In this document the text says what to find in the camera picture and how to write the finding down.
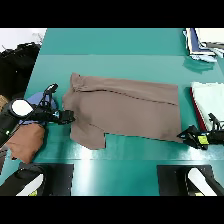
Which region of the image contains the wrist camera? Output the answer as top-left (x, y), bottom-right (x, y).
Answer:
top-left (41, 83), bottom-right (59, 108)
top-left (207, 112), bottom-right (223, 132)

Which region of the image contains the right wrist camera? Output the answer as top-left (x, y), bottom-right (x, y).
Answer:
top-left (207, 112), bottom-right (223, 132)

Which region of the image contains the red garment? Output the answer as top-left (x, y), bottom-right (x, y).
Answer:
top-left (189, 86), bottom-right (209, 132)

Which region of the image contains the orange-brown garment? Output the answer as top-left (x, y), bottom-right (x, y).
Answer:
top-left (5, 123), bottom-right (46, 165)

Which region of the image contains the black garment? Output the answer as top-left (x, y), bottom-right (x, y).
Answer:
top-left (0, 42), bottom-right (42, 100)

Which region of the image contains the brown T-shirt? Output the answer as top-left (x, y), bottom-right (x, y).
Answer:
top-left (62, 72), bottom-right (184, 151)

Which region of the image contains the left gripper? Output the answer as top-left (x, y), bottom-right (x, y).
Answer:
top-left (50, 109), bottom-right (76, 126)

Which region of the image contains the white garment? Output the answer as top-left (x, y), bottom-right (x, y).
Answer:
top-left (191, 81), bottom-right (224, 132)
top-left (194, 27), bottom-right (224, 45)

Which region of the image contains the dark blue garment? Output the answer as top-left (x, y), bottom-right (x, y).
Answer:
top-left (187, 27), bottom-right (215, 56)

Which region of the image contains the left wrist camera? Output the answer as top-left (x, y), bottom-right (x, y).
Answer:
top-left (41, 83), bottom-right (59, 108)

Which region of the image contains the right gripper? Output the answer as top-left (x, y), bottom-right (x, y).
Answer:
top-left (176, 125), bottom-right (212, 150)

